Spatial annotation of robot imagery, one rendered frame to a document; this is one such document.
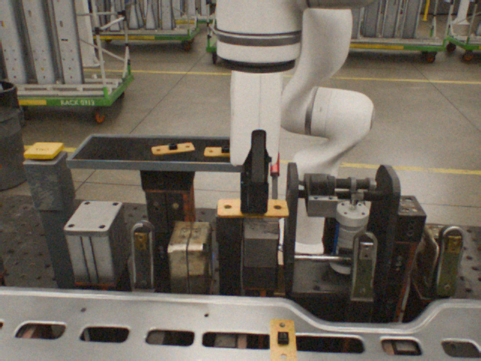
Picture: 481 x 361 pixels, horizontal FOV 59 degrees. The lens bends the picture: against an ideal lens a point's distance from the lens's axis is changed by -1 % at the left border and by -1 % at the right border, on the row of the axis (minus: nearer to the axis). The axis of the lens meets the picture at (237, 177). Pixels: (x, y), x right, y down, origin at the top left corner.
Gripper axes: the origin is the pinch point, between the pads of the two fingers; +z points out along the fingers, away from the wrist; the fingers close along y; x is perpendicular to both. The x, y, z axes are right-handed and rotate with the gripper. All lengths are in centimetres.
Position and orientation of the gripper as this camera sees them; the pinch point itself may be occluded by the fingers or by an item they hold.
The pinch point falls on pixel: (253, 191)
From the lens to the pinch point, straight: 51.3
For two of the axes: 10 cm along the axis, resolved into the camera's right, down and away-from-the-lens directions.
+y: 0.1, 4.6, -8.9
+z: -0.1, 8.9, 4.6
